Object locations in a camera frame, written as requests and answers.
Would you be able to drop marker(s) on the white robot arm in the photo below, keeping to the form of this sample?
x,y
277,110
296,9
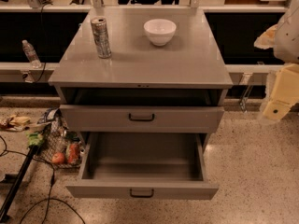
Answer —
x,y
283,37

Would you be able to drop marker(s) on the grey drawer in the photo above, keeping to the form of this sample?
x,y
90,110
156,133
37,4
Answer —
x,y
143,166
141,119

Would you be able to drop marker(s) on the silver tall drink can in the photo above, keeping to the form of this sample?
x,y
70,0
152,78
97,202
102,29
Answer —
x,y
100,36

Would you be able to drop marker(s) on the snack bags pile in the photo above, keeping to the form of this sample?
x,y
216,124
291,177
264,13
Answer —
x,y
14,123

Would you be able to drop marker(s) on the red apple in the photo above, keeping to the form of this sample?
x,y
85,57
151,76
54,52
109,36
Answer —
x,y
58,158

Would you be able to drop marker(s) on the black metal stand bar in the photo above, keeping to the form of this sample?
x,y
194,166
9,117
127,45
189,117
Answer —
x,y
16,184

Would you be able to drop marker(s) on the metal rail bracket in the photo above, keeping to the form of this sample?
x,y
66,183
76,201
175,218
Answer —
x,y
244,81

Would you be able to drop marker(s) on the grey metal drawer cabinet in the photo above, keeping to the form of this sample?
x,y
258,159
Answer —
x,y
188,71

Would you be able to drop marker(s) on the clear plastic water bottle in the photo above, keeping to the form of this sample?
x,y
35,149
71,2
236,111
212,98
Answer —
x,y
31,55

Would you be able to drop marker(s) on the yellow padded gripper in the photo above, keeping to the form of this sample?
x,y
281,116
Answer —
x,y
288,39

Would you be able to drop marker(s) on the white ceramic bowl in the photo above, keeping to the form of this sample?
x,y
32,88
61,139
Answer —
x,y
159,31

